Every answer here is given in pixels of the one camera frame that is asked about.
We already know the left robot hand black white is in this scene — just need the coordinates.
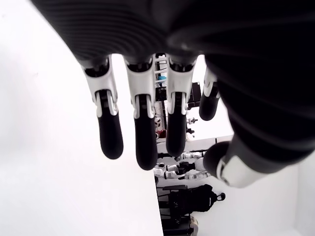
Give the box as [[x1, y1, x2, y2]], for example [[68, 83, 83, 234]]
[[29, 0, 315, 190]]

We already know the white metal rack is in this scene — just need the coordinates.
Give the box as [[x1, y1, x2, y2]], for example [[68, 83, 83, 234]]
[[153, 53, 171, 123]]

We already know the black box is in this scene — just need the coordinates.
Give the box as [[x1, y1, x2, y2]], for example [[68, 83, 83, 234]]
[[189, 82, 202, 108]]

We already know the black backpack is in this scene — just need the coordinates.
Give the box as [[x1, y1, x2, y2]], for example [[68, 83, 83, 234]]
[[187, 184, 226, 219]]

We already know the black chair with armrests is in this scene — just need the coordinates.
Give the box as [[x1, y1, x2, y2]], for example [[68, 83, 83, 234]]
[[157, 185, 195, 236]]

